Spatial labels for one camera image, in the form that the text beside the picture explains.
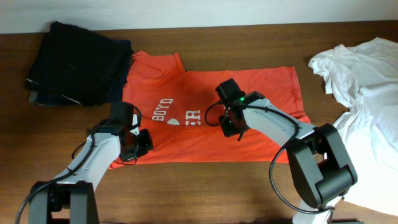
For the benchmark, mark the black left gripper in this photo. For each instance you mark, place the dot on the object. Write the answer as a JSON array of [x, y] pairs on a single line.
[[145, 140]]

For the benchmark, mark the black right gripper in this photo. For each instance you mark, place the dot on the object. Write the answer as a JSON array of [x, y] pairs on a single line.
[[228, 128]]

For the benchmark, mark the red soccer t-shirt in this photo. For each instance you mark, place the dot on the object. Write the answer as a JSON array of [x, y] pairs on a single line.
[[180, 109]]

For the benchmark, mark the white t-shirt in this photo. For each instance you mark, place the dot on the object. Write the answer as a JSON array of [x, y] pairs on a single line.
[[363, 78]]

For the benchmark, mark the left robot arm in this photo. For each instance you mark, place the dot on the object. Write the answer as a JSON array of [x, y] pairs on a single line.
[[70, 196]]

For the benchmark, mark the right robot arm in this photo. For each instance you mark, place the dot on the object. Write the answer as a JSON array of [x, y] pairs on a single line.
[[321, 168]]

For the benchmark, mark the folded navy blue garment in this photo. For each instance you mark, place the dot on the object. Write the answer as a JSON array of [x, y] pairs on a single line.
[[114, 94]]

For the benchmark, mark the folded black garment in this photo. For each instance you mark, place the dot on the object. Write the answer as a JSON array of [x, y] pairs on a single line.
[[76, 63]]

